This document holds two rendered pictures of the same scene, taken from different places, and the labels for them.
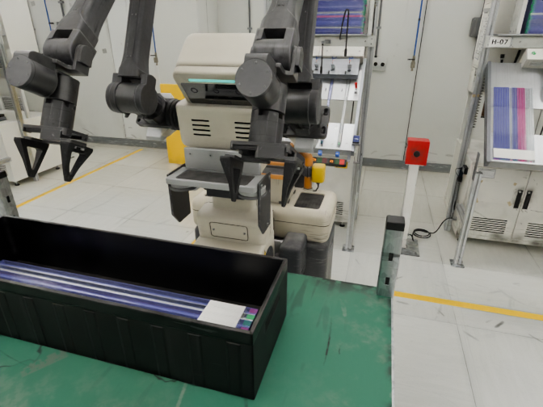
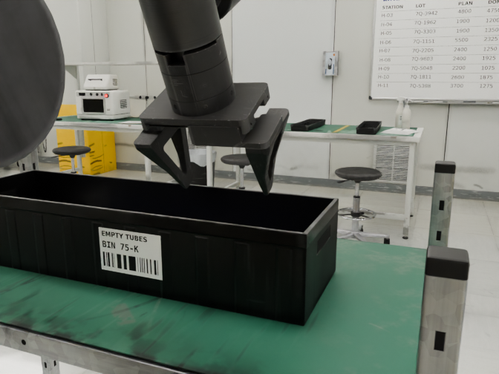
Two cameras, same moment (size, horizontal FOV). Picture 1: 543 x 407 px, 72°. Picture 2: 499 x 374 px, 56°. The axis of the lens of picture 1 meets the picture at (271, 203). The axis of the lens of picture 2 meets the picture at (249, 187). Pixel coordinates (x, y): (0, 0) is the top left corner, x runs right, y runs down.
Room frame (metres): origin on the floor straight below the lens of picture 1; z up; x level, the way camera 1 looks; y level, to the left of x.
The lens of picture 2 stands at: (1.16, 0.51, 1.23)
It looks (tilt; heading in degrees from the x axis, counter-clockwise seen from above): 13 degrees down; 186
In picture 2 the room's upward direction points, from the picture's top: straight up
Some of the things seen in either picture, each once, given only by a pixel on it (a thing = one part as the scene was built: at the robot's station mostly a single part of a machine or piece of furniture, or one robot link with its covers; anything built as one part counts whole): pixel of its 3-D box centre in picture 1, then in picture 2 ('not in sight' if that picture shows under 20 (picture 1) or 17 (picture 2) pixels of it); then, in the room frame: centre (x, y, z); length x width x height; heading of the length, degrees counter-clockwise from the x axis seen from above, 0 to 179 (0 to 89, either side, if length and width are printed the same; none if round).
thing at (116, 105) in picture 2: not in sight; (102, 96); (-3.63, -1.52, 1.03); 0.44 x 0.37 x 0.46; 80
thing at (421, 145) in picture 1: (409, 195); not in sight; (2.34, -0.93, 0.39); 0.24 x 0.24 x 0.78; 74
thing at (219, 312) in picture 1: (106, 302); not in sight; (0.50, 0.27, 0.98); 0.51 x 0.07 x 0.03; 74
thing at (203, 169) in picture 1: (221, 189); not in sight; (0.97, 0.14, 0.99); 0.28 x 0.16 x 0.22; 74
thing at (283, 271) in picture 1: (103, 288); (137, 229); (0.50, 0.27, 1.01); 0.57 x 0.17 x 0.11; 74
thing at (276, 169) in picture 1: (264, 181); not in sight; (1.36, 0.03, 0.87); 0.23 x 0.15 x 0.11; 74
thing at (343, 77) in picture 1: (313, 139); not in sight; (2.81, -0.32, 0.66); 1.01 x 0.73 x 1.31; 164
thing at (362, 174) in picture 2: not in sight; (357, 208); (-2.27, 0.96, 0.28); 0.54 x 0.52 x 0.57; 7
